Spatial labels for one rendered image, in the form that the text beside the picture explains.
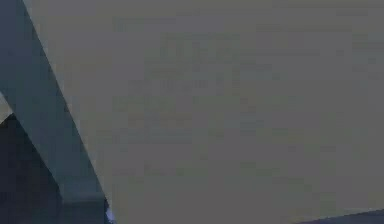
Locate blue-grey room door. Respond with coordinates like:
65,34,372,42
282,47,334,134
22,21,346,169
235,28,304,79
0,0,116,224

